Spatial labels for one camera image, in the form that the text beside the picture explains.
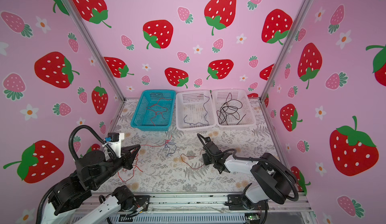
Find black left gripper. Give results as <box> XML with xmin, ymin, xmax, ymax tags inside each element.
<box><xmin>93</xmin><ymin>144</ymin><xmax>142</xmax><ymax>191</ymax></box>

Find blue cable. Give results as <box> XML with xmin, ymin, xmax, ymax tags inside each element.
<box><xmin>164</xmin><ymin>142</ymin><xmax>178</xmax><ymax>158</ymax></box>
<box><xmin>182</xmin><ymin>95</ymin><xmax>211</xmax><ymax>128</ymax></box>

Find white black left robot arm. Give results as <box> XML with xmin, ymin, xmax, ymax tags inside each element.
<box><xmin>36</xmin><ymin>125</ymin><xmax>141</xmax><ymax>224</ymax></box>

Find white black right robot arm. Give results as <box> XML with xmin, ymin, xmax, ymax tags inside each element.
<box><xmin>202</xmin><ymin>150</ymin><xmax>299</xmax><ymax>210</ymax></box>

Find teal plastic basket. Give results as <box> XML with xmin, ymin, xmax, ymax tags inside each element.
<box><xmin>131</xmin><ymin>89</ymin><xmax>176</xmax><ymax>132</ymax></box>

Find white middle plastic basket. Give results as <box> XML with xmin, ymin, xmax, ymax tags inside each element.
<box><xmin>176</xmin><ymin>90</ymin><xmax>217</xmax><ymax>132</ymax></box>

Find white plastic basket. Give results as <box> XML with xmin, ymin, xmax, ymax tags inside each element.
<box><xmin>176</xmin><ymin>90</ymin><xmax>217</xmax><ymax>132</ymax></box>
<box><xmin>212</xmin><ymin>89</ymin><xmax>256</xmax><ymax>130</ymax></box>

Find white right plastic basket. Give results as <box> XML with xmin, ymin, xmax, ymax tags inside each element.
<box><xmin>212</xmin><ymin>89</ymin><xmax>256</xmax><ymax>130</ymax></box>

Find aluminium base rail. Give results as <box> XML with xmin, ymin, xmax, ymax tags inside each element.
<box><xmin>75</xmin><ymin>192</ymin><xmax>314</xmax><ymax>224</ymax></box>

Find aluminium left corner post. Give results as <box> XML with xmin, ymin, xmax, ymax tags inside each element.
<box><xmin>61</xmin><ymin>0</ymin><xmax>125</xmax><ymax>102</ymax></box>

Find aluminium corner post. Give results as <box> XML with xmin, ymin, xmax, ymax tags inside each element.
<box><xmin>260</xmin><ymin>0</ymin><xmax>314</xmax><ymax>102</ymax></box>
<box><xmin>61</xmin><ymin>0</ymin><xmax>125</xmax><ymax>102</ymax></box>

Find aluminium right corner post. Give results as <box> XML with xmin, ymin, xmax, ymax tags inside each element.
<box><xmin>260</xmin><ymin>0</ymin><xmax>314</xmax><ymax>102</ymax></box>

